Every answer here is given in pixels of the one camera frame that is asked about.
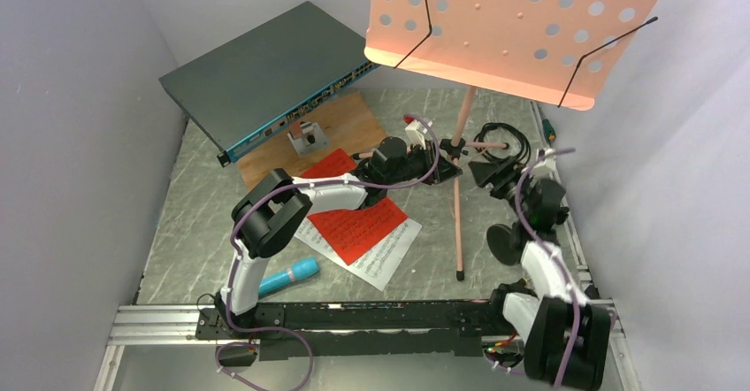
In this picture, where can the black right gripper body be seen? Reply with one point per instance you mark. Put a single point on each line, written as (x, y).
(507, 188)

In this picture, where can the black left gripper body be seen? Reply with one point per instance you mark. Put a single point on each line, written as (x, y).
(416, 166)

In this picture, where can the red sheet music booklet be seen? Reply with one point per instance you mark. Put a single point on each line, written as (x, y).
(352, 233)

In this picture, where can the pink music stand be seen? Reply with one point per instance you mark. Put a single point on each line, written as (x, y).
(552, 51)

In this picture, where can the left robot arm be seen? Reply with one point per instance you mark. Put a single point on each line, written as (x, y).
(266, 219)

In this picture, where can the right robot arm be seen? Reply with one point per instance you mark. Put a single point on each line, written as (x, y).
(565, 336)

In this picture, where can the green orange screwdriver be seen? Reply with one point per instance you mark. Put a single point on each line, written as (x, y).
(548, 130)

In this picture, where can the black round disc stand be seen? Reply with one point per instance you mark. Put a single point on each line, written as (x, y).
(506, 243)

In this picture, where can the white sheet music paper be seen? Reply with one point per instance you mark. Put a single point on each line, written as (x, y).
(377, 265)

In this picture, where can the blue cylindrical tube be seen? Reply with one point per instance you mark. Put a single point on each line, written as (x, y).
(301, 270)

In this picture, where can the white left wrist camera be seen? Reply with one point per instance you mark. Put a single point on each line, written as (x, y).
(416, 132)

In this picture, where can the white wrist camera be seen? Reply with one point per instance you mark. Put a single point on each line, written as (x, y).
(544, 165)
(416, 132)

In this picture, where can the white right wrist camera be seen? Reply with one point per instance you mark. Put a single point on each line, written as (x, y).
(544, 165)

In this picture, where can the small metal bracket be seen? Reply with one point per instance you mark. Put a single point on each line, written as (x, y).
(307, 137)

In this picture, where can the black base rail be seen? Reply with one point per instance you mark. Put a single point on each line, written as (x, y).
(284, 330)

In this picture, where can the dark grey network switch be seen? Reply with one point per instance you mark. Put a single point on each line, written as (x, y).
(249, 89)

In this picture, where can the aluminium frame rail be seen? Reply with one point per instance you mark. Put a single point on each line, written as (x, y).
(144, 325)

